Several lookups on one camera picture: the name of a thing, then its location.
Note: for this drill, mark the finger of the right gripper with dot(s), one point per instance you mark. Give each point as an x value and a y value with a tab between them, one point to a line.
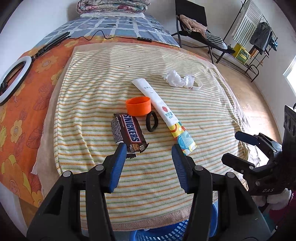
239	165
247	138

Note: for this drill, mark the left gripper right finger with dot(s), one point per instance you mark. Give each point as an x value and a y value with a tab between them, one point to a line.
184	166

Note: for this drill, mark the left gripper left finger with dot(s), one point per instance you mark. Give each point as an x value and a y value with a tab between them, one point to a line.
113	165

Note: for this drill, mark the colourful long snack packet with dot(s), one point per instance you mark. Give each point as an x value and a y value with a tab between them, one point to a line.
178	131

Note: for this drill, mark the snickers bar wrapper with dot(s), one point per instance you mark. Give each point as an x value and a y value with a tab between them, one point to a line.
126	129

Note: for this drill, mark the orange plastic cap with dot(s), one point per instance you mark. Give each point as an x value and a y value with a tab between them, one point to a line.
138	106

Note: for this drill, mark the white silicone wristband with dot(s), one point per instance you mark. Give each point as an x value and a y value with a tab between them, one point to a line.
195	83

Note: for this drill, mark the small white tissue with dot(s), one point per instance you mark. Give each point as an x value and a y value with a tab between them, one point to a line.
175	80

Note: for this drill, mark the blue plastic laundry basket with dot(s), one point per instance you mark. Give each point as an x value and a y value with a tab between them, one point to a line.
175	231

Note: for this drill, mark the beige fleece blanket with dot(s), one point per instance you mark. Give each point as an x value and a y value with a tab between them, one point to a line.
96	84

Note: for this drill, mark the black clothes rack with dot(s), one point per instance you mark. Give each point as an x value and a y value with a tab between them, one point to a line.
251	68

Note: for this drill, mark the yellow green box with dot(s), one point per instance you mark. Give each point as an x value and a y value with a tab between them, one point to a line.
241	54

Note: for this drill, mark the dark hanging jacket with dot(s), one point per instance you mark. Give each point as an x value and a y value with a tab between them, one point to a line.
262	38

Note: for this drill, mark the orange floral bedsheet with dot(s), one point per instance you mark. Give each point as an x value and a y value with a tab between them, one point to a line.
22	120

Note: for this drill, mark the striped hanging cloth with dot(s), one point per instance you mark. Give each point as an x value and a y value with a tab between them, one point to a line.
249	18

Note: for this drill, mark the clothes on chair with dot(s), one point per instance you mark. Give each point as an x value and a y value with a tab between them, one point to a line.
196	30

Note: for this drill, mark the blue plaid mattress cover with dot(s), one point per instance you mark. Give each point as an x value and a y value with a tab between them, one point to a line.
147	27

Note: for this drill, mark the black folding chair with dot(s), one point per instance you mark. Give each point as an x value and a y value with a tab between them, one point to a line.
198	13

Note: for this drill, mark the folded floral quilt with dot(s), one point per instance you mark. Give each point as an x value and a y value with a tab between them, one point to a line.
135	7

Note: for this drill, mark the white ring light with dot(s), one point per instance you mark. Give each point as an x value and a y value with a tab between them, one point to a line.
13	77

